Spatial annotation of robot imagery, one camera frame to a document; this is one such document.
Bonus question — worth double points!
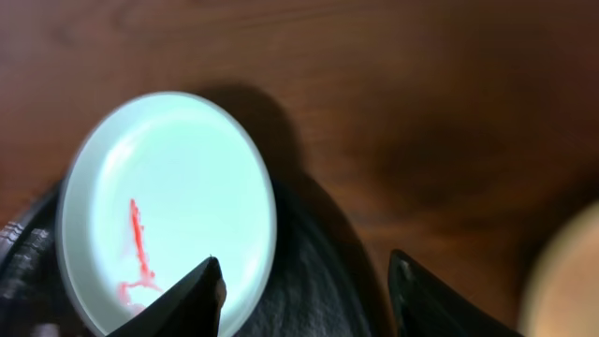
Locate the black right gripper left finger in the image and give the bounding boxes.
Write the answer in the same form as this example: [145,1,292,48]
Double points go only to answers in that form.
[108,256,226,337]

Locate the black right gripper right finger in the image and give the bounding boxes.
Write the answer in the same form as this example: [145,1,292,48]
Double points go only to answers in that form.
[387,250,521,337]

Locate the mint green plate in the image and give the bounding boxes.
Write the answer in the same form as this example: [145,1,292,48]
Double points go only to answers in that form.
[56,92,277,336]

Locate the yellow plate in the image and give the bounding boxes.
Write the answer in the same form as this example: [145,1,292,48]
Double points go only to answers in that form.
[518,203,598,337]

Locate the round black tray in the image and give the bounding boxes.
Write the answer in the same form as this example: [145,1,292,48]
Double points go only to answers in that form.
[1,183,383,337]

